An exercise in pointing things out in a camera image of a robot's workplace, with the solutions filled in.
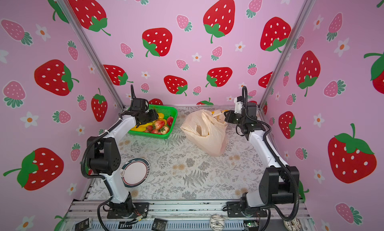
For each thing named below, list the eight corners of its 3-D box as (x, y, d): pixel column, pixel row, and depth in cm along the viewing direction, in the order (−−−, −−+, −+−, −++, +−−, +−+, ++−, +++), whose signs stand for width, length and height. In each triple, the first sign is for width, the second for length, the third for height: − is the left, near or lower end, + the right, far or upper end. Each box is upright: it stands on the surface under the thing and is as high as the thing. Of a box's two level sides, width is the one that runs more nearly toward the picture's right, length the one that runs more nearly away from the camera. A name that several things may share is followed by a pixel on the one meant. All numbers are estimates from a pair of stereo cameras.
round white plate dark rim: (117, 187, 83) (115, 186, 81) (126, 159, 94) (125, 157, 92) (146, 187, 83) (144, 186, 81) (152, 159, 94) (151, 157, 92)
